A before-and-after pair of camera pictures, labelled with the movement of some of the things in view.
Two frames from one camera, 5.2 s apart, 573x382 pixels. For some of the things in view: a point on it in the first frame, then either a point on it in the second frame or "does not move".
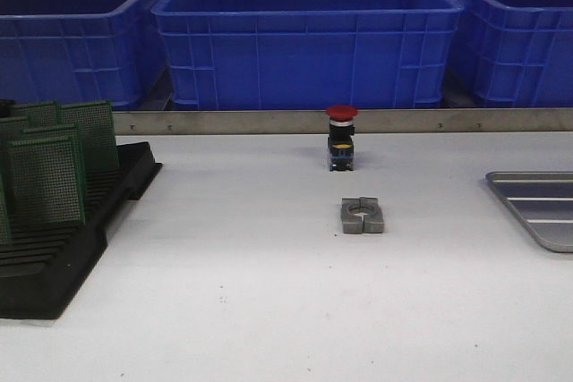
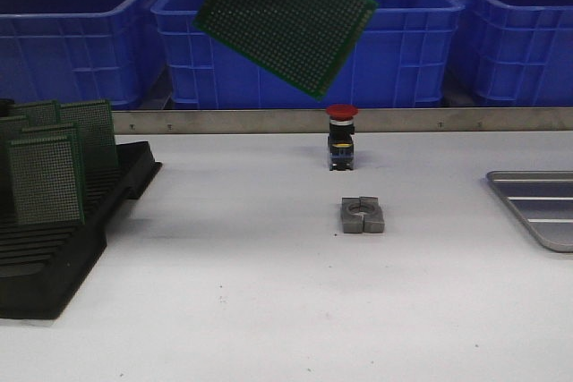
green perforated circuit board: [47, 182] does not move
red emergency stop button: [340, 140] does not move
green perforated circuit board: [4, 211] → [300, 24]
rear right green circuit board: [97, 122] does not move
